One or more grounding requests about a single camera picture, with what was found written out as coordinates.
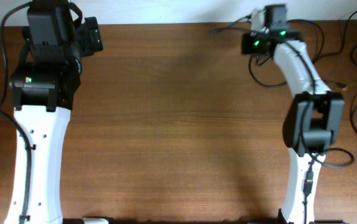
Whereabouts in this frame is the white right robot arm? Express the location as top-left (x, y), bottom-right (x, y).
top-left (242, 4), bottom-right (345, 223)

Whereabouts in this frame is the black USB cable gold plug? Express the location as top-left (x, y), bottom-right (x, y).
top-left (248, 18), bottom-right (325, 89)

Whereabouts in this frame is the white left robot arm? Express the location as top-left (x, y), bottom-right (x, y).
top-left (5, 1), bottom-right (103, 223)

